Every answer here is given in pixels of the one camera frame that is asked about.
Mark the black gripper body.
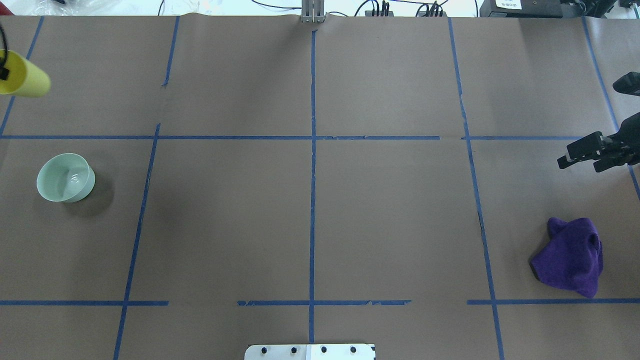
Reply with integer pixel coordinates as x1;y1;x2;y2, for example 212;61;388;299
593;112;640;173

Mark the yellow plastic cup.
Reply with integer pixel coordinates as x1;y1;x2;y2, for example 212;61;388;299
0;50;51;98

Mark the black box on desk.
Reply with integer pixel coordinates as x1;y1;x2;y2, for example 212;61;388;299
478;0;585;19

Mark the purple crumpled cloth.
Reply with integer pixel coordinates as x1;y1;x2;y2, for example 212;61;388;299
529;217;604;299

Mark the pale green ceramic bowl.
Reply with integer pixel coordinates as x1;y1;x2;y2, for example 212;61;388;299
36;153;96;203

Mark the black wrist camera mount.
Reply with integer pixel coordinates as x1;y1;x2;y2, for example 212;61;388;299
612;71;640;97

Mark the grey aluminium frame post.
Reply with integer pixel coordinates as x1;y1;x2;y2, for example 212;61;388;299
301;0;327;24

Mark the white camera stand base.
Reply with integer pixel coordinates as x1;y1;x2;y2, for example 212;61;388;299
244;343;377;360

